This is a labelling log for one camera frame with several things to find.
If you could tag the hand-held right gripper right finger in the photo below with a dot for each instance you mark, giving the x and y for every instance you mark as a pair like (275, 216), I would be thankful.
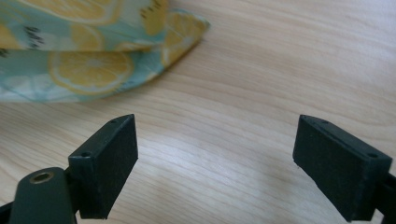
(339, 169)

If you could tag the lemon print cloth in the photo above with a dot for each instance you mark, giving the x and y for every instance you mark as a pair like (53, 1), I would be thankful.
(77, 56)

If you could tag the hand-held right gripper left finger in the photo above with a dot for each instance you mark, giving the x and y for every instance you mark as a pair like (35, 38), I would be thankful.
(104, 168)

